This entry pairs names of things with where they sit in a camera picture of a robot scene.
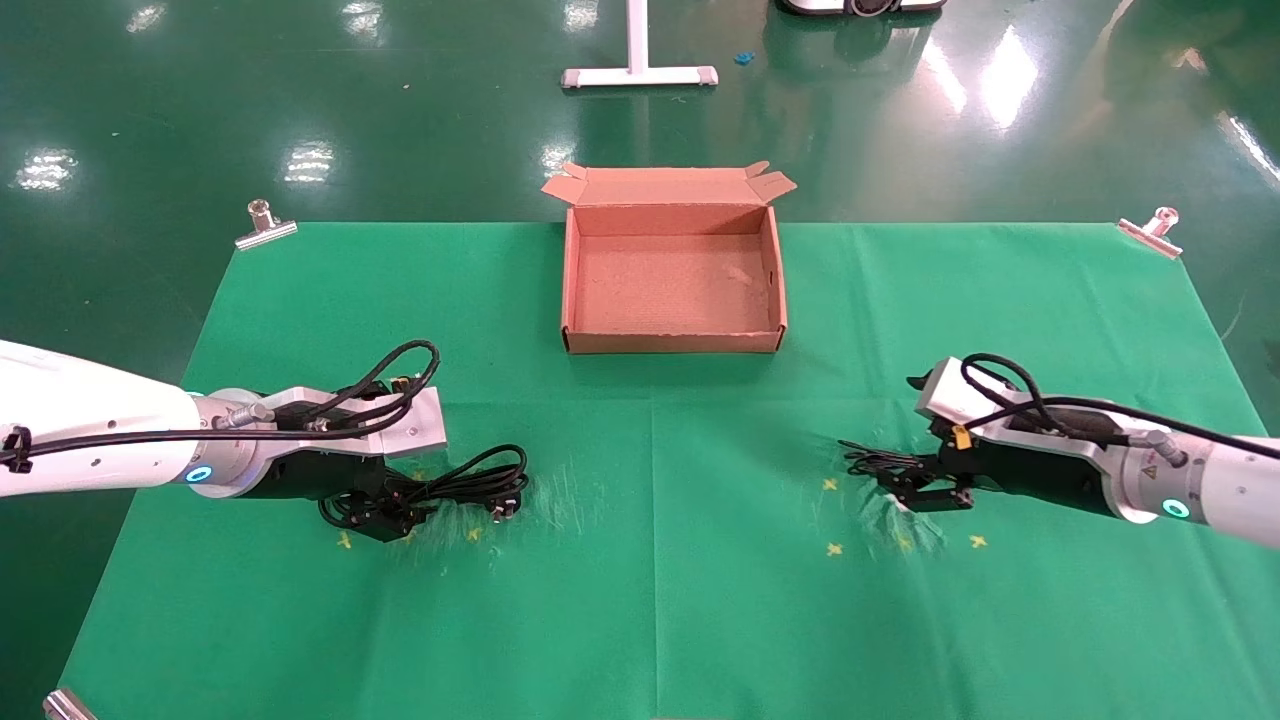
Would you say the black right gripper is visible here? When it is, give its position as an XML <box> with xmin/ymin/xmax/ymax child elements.
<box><xmin>878</xmin><ymin>420</ymin><xmax>1121</xmax><ymax>516</ymax></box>

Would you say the black power cable with plug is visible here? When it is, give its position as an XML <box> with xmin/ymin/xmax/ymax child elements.
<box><xmin>320</xmin><ymin>445</ymin><xmax>529</xmax><ymax>531</ymax></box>

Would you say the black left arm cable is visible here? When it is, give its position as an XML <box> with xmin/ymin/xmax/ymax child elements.
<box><xmin>0</xmin><ymin>340</ymin><xmax>441</xmax><ymax>471</ymax></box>

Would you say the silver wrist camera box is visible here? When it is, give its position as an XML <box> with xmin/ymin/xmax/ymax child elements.
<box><xmin>265</xmin><ymin>385</ymin><xmax>448</xmax><ymax>461</ymax></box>
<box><xmin>915</xmin><ymin>358</ymin><xmax>1111</xmax><ymax>471</ymax></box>

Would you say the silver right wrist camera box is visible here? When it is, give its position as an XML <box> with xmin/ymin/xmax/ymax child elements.
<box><xmin>915</xmin><ymin>358</ymin><xmax>1111</xmax><ymax>471</ymax></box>

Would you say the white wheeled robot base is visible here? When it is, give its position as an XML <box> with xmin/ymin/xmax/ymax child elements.
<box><xmin>775</xmin><ymin>0</ymin><xmax>949</xmax><ymax>18</ymax></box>

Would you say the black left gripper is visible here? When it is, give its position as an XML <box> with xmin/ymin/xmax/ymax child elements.
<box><xmin>240</xmin><ymin>453</ymin><xmax>441</xmax><ymax>543</ymax></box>

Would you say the black wired computer mouse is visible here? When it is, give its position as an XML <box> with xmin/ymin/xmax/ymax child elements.
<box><xmin>838</xmin><ymin>440</ymin><xmax>961</xmax><ymax>501</ymax></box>

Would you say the brown cardboard box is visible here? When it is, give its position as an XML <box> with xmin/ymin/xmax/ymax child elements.
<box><xmin>541</xmin><ymin>160</ymin><xmax>798</xmax><ymax>356</ymax></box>

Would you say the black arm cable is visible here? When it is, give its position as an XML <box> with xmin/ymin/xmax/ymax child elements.
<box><xmin>0</xmin><ymin>340</ymin><xmax>441</xmax><ymax>471</ymax></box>
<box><xmin>960</xmin><ymin>352</ymin><xmax>1280</xmax><ymax>463</ymax></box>

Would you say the white T-shaped table foot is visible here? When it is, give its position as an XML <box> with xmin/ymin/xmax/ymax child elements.
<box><xmin>560</xmin><ymin>0</ymin><xmax>720</xmax><ymax>90</ymax></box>

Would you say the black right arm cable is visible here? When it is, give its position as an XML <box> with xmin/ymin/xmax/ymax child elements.
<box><xmin>960</xmin><ymin>352</ymin><xmax>1280</xmax><ymax>463</ymax></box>

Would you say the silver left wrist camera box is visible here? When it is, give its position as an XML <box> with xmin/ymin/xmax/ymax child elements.
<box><xmin>265</xmin><ymin>385</ymin><xmax>448</xmax><ymax>461</ymax></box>

